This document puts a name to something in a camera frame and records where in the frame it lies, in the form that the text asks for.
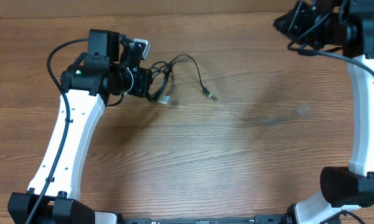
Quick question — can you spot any thin black cable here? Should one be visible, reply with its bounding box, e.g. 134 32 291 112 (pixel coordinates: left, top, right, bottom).
149 54 213 99

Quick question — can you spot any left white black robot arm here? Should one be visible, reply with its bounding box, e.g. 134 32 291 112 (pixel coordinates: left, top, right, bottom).
7 29 152 223

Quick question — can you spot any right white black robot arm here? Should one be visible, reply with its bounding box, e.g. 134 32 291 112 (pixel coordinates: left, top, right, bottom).
273 0 374 223

